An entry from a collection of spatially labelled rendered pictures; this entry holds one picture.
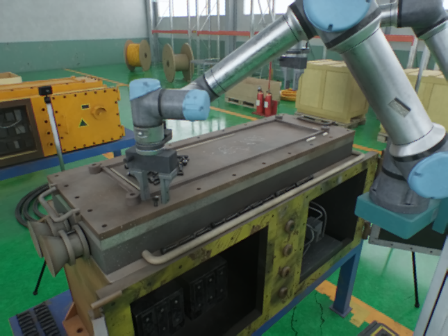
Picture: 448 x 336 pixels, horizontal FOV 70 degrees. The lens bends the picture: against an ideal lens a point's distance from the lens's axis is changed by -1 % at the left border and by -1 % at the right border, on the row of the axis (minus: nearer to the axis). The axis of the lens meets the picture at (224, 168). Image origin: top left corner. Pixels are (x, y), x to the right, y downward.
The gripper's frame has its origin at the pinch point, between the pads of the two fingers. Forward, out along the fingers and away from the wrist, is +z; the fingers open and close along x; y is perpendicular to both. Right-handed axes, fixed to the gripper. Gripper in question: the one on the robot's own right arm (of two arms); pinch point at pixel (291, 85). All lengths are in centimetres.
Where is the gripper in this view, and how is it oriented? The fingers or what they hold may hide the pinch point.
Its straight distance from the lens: 162.4
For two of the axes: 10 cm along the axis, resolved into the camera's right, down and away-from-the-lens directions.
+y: -8.1, 2.4, -5.3
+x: 5.8, 3.3, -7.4
